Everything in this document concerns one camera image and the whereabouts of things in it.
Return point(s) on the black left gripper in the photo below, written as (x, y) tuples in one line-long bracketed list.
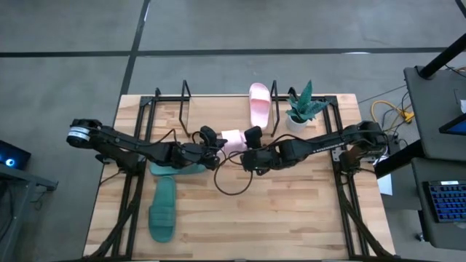
[(196, 154)]

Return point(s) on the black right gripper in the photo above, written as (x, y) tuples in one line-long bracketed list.
[(260, 160)]

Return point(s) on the pink rubber slide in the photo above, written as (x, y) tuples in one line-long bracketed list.
[(260, 105), (233, 142)]

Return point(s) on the green rubber slide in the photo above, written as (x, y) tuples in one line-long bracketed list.
[(164, 170), (162, 214)]

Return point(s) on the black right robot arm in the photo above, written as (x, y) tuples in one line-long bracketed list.
[(320, 145)]

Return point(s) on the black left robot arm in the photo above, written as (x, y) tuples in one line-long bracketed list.
[(120, 140)]

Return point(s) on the potted plant in white pot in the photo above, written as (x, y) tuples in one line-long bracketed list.
[(304, 109)]

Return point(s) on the white paper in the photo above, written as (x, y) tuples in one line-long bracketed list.
[(463, 106), (386, 185)]

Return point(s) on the black diagonal bar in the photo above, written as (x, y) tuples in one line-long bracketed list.
[(397, 160)]

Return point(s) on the grey desk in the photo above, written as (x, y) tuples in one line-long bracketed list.
[(422, 233), (433, 105)]

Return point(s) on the backlit keyboard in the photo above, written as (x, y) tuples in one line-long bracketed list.
[(448, 202)]

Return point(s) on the black-framed blue screen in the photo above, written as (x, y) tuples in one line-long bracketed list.
[(457, 127)]

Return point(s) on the grey metal cart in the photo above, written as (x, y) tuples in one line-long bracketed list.
[(22, 182)]

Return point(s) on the black pole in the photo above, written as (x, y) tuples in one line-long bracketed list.
[(440, 58)]

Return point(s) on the black computer with blue light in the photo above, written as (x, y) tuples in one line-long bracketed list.
[(14, 156)]

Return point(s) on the wooden shelf with black frame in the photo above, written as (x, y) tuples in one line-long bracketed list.
[(218, 116)]

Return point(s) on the black metal table frame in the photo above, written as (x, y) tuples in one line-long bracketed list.
[(133, 218)]

